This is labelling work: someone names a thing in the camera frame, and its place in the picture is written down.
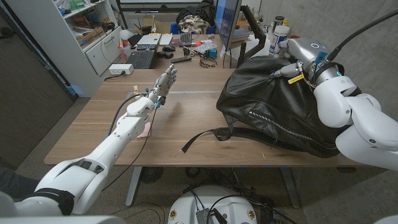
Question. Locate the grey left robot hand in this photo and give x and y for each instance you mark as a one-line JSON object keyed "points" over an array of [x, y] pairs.
{"points": [[164, 84]]}

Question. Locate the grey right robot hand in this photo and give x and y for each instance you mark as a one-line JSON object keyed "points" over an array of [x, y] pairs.
{"points": [[306, 53]]}

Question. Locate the black leather backpack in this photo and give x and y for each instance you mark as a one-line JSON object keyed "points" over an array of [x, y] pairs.
{"points": [[273, 99]]}

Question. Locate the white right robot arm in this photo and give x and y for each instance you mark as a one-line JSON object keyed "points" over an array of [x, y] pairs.
{"points": [[367, 124]]}

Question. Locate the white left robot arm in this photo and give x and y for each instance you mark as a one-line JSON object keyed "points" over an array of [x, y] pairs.
{"points": [[102, 155]]}

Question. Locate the red cup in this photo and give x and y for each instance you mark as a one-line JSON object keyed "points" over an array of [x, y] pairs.
{"points": [[295, 37]]}

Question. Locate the black remote control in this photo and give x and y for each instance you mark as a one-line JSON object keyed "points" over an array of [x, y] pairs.
{"points": [[181, 59]]}

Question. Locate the black laptop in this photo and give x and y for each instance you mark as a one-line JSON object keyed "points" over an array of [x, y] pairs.
{"points": [[141, 59]]}

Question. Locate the white canister with blue label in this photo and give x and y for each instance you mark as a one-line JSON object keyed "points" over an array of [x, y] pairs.
{"points": [[277, 34]]}

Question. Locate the white flat box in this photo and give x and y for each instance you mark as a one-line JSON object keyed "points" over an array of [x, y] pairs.
{"points": [[154, 40]]}

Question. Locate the white power strip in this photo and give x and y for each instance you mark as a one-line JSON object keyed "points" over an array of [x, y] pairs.
{"points": [[121, 69]]}

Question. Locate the black spiky hair band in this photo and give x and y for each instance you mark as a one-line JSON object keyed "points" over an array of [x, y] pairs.
{"points": [[207, 63]]}

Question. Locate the black keyboard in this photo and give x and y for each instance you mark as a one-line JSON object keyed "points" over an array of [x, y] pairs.
{"points": [[185, 40]]}

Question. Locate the pink pad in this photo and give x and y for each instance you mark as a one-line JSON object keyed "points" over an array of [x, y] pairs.
{"points": [[146, 132]]}

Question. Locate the clear plastic blister pack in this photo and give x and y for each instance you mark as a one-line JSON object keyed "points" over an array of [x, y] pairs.
{"points": [[205, 47]]}

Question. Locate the small blue box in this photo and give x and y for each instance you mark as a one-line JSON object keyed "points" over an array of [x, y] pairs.
{"points": [[213, 53]]}

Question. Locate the plain brown cardboard box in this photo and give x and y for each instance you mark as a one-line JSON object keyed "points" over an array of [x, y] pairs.
{"points": [[161, 26]]}

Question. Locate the white round lamp head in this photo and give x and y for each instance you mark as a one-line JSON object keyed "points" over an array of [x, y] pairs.
{"points": [[126, 34]]}

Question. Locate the beige patterned cloth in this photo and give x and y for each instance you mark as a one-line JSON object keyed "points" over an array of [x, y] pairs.
{"points": [[192, 24]]}

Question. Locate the pink sticky note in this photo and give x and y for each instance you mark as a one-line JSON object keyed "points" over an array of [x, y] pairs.
{"points": [[222, 52]]}

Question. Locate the grey book stack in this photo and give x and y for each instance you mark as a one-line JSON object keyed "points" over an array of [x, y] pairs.
{"points": [[241, 33]]}

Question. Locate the white shelf cabinet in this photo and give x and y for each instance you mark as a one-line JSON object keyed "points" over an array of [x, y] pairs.
{"points": [[99, 56]]}

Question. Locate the black jacket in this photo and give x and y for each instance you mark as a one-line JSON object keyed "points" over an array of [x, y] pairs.
{"points": [[199, 11]]}

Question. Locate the black computer monitor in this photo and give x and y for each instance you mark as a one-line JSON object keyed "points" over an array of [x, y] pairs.
{"points": [[227, 18]]}

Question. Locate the brown cardboard box with print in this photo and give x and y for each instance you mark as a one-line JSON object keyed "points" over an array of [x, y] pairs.
{"points": [[90, 37]]}

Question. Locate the round black fan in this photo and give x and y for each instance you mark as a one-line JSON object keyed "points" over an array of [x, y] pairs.
{"points": [[151, 175]]}

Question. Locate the grey table leg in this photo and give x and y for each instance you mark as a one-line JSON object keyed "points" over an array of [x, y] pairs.
{"points": [[290, 188], [133, 186]]}

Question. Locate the white robot torso base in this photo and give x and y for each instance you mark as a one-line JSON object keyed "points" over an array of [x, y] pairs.
{"points": [[186, 205]]}

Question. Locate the person's dark trouser leg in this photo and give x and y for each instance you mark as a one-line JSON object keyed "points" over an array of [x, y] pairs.
{"points": [[15, 183]]}

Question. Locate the whiteboard with black frame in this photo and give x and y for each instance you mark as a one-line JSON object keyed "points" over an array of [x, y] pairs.
{"points": [[155, 1]]}

